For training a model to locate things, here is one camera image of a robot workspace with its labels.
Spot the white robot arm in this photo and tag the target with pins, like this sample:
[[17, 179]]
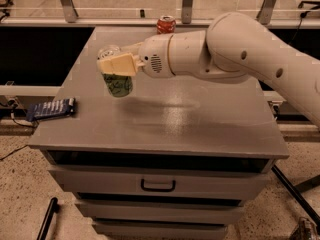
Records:
[[233, 48]]

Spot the black floor bar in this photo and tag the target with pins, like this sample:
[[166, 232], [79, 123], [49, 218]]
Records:
[[52, 209]]

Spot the metal railing frame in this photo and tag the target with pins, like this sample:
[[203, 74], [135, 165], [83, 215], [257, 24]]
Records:
[[139, 12]]

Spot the black stand leg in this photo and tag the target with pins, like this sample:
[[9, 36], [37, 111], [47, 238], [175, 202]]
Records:
[[297, 196]]

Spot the black drawer handle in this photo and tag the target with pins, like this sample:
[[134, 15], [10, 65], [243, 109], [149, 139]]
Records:
[[164, 187]]

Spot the grey drawer cabinet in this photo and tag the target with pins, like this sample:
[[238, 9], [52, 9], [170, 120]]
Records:
[[217, 141]]

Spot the green soda can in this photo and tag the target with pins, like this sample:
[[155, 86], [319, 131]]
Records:
[[118, 86]]

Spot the red cola can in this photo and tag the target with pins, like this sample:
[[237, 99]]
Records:
[[166, 24]]

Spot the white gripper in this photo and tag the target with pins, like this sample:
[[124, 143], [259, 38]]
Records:
[[154, 55]]

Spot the blue snack bag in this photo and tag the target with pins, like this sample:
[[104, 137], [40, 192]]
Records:
[[52, 109]]

